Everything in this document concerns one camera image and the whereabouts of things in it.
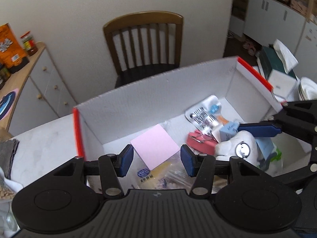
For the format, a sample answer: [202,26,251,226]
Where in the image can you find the red binder clip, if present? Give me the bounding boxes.
[186,130,218,155]

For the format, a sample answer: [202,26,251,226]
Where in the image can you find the white mask bag green label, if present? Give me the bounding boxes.
[258,147,283,176]

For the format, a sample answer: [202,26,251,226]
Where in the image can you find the cotton swab bag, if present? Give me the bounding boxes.
[160,153,228,194]

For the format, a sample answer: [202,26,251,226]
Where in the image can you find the blueberry bread packet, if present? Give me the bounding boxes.
[137,161,173,190]

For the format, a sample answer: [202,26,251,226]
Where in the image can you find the light blue carton box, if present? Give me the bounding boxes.
[214,121,278,165]

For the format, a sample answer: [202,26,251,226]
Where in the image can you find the white plush keychain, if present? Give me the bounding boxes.
[214,131,258,167]

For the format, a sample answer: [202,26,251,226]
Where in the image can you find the pink sticky note pad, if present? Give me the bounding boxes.
[131,124,180,170]

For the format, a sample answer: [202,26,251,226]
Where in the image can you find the stacked white plates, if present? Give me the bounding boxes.
[298,77,317,101]

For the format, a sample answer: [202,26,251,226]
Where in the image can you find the red cardboard box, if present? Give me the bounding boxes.
[72,56,313,196]

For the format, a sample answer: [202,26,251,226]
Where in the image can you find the green white tissue box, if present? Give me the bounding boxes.
[257,39,298,100]

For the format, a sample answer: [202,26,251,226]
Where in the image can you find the white sideboard cabinet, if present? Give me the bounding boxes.
[1,42,77,136]

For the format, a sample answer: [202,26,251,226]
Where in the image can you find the white green tea bag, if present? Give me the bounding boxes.
[0,168,23,203]

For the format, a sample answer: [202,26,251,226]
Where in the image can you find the grey folded cloth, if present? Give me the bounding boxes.
[0,139,19,179]

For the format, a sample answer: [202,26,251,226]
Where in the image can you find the wooden chair behind table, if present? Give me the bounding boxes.
[103,11,184,88]

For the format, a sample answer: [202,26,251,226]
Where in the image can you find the red lid sauce jar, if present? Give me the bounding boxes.
[20,31,38,57]

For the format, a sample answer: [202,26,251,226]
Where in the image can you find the orange snack bag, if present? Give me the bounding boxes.
[0,23,29,74]

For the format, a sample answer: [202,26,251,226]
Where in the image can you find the white wall cabinets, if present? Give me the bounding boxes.
[230,0,317,70]

